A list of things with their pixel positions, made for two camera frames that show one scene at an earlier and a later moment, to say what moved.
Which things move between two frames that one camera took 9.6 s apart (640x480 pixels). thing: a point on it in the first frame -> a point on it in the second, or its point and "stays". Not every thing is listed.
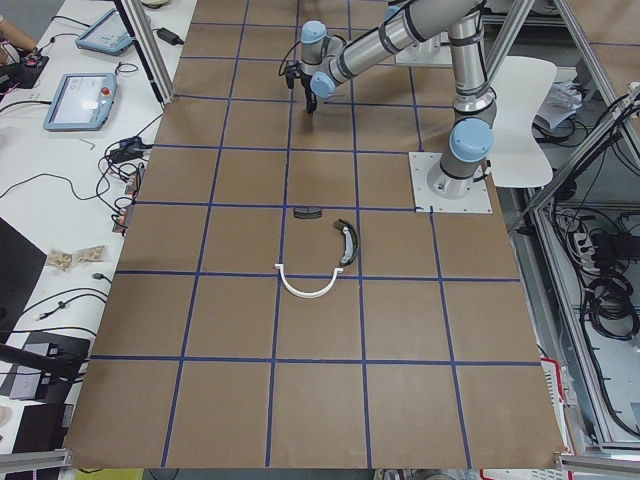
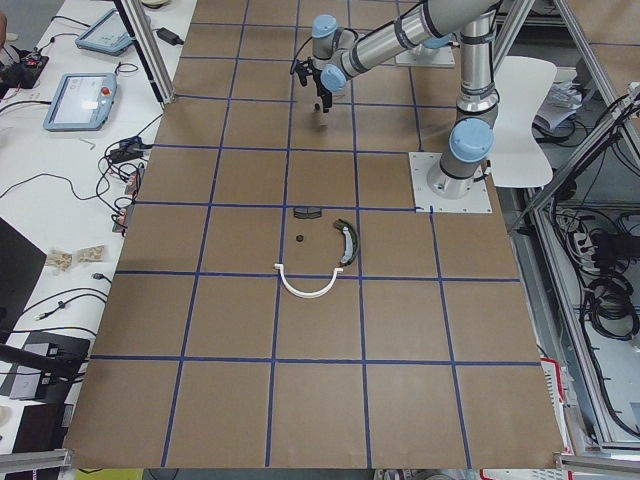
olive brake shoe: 351,241 stays
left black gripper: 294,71 -> 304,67
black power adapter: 169,36 stays
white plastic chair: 520,84 stays
